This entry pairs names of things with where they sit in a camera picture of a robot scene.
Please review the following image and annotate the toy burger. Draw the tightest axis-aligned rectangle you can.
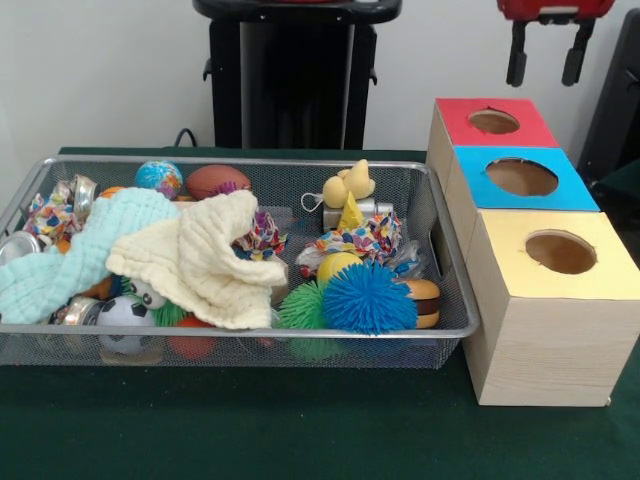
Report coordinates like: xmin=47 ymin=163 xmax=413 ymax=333
xmin=397 ymin=278 xmax=442 ymax=330

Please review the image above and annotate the yellow toy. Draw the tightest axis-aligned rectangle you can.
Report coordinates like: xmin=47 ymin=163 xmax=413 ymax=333
xmin=322 ymin=158 xmax=377 ymax=209

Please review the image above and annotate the small colourful rope toy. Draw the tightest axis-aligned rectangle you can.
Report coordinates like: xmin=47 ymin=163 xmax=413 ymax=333
xmin=232 ymin=209 xmax=405 ymax=277

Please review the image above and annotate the black chair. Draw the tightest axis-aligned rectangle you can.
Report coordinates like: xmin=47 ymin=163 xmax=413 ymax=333
xmin=577 ymin=7 xmax=640 ymax=201

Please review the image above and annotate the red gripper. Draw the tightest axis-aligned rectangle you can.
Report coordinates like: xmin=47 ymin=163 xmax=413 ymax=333
xmin=496 ymin=0 xmax=616 ymax=89

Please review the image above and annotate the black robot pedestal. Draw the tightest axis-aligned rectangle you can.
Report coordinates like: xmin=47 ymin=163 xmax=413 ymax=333
xmin=192 ymin=0 xmax=404 ymax=150

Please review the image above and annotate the brown toy football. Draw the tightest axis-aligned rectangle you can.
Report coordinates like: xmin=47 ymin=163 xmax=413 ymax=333
xmin=185 ymin=164 xmax=252 ymax=202

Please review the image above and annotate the yellow ball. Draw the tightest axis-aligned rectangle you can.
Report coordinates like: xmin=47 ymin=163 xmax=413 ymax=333
xmin=317 ymin=251 xmax=364 ymax=284

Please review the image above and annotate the dark green table cloth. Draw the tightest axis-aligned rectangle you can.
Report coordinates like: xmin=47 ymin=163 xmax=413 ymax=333
xmin=0 ymin=145 xmax=640 ymax=480

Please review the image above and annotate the mint waffle cloth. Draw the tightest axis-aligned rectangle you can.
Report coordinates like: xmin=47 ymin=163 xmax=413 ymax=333
xmin=0 ymin=185 xmax=182 ymax=325

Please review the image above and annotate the globe print ball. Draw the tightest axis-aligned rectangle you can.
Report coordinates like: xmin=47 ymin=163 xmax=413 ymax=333
xmin=134 ymin=159 xmax=185 ymax=200

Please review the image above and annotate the wooden box with three holes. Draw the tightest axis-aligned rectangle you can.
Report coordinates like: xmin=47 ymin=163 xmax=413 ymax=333
xmin=426 ymin=97 xmax=640 ymax=407

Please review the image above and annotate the small green spiky ball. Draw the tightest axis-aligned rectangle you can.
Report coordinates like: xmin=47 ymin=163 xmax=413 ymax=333
xmin=276 ymin=280 xmax=331 ymax=331

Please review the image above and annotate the blue spiky ball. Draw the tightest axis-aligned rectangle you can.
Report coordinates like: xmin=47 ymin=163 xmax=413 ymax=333
xmin=322 ymin=260 xmax=420 ymax=336

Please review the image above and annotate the cream waffle cloth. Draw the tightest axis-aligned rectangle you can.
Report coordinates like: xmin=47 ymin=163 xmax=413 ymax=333
xmin=105 ymin=189 xmax=290 ymax=331

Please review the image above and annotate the clear mesh bin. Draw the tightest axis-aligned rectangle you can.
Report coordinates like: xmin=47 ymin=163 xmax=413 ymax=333
xmin=0 ymin=154 xmax=482 ymax=370

